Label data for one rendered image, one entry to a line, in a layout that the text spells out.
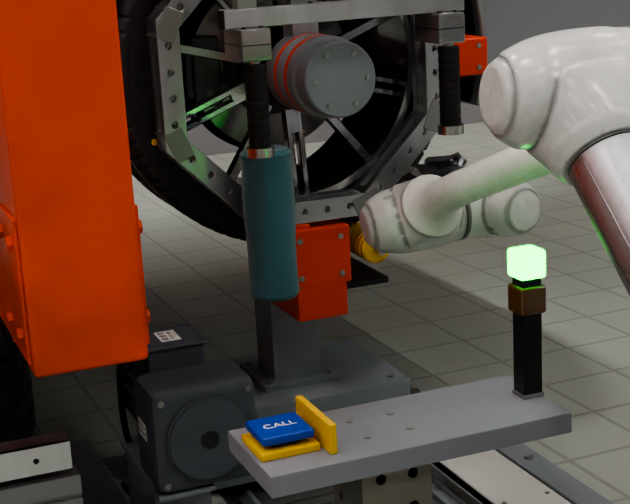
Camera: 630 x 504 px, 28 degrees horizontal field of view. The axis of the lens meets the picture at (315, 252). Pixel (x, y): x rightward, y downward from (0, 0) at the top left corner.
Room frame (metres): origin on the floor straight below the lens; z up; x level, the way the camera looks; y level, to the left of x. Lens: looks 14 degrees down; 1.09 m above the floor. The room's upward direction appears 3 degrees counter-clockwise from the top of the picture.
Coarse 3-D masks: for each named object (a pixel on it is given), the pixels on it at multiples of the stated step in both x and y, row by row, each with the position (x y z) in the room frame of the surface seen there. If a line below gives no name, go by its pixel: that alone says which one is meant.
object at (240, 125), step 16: (224, 0) 2.38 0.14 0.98; (320, 0) 2.45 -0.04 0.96; (208, 16) 2.37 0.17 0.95; (192, 32) 2.38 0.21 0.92; (208, 32) 2.37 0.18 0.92; (320, 32) 2.45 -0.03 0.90; (336, 32) 2.46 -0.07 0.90; (224, 48) 2.38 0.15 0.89; (224, 64) 2.38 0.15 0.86; (224, 80) 2.38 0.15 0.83; (224, 112) 2.37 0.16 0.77; (240, 112) 2.39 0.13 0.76; (272, 112) 2.41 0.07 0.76; (224, 128) 2.37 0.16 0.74; (240, 128) 2.39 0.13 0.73; (272, 128) 2.41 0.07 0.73; (304, 128) 2.43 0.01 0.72; (272, 144) 2.41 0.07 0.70
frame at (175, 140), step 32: (192, 0) 2.15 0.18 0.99; (160, 32) 2.13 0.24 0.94; (160, 64) 2.13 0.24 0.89; (416, 64) 2.35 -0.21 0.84; (160, 96) 2.13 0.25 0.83; (416, 96) 2.35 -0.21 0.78; (160, 128) 2.17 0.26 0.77; (416, 128) 2.30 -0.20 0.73; (192, 160) 2.19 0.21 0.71; (384, 160) 2.32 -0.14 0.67; (224, 192) 2.16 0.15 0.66; (352, 192) 2.27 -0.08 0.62
